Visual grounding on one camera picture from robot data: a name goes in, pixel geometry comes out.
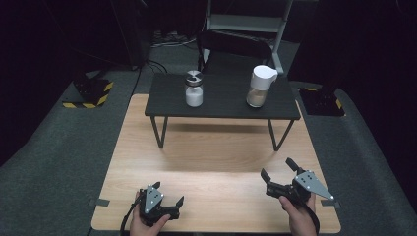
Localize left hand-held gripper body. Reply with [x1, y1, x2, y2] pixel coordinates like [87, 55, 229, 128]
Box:
[137, 183, 181, 227]

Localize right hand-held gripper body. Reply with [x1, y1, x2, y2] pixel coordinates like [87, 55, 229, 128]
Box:
[266, 169, 335, 208]

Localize glass jar with white lid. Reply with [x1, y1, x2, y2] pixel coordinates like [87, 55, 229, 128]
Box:
[245, 64, 279, 109]

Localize black shelf with metal legs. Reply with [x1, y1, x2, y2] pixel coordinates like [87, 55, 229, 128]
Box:
[144, 73, 302, 152]

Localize glass shaker with silver lid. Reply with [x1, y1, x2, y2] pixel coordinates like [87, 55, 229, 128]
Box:
[184, 69, 205, 108]

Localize person's left hand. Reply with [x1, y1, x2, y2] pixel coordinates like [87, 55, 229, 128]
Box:
[129, 191, 172, 236]

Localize person's right hand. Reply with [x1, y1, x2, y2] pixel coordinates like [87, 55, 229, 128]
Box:
[278, 193, 318, 236]

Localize grey tape piece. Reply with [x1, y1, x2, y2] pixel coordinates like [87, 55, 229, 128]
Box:
[321, 199, 342, 209]
[88, 198, 111, 208]

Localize black base with yellow stripes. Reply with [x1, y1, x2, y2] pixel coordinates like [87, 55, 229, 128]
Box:
[61, 74, 115, 110]
[298, 86, 346, 118]

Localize black chair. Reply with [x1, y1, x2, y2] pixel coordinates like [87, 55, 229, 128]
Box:
[196, 29, 274, 78]

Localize white metal stand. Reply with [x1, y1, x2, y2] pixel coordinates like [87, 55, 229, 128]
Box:
[202, 0, 295, 77]

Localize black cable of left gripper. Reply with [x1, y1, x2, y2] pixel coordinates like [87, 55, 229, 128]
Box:
[119, 193, 146, 236]

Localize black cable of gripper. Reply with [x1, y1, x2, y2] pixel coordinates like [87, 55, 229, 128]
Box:
[119, 193, 146, 236]
[294, 193, 322, 236]

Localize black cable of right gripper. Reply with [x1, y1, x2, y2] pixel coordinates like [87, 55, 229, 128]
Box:
[294, 193, 322, 236]

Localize black floor cable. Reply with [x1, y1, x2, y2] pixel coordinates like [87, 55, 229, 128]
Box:
[145, 58, 169, 75]

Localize white floor cables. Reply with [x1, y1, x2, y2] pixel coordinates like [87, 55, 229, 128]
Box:
[149, 29, 199, 49]

